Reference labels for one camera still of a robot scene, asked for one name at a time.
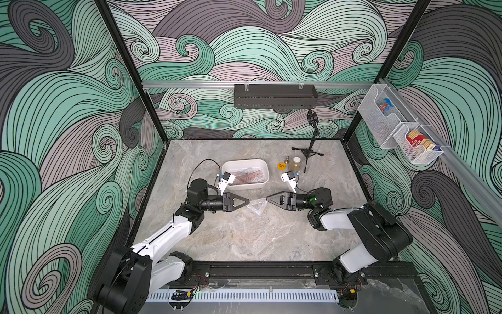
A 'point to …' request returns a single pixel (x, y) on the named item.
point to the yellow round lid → (281, 166)
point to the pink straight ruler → (249, 178)
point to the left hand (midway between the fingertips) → (248, 202)
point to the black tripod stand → (314, 122)
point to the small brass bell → (287, 160)
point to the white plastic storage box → (236, 167)
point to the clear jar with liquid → (295, 165)
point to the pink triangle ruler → (250, 171)
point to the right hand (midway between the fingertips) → (267, 199)
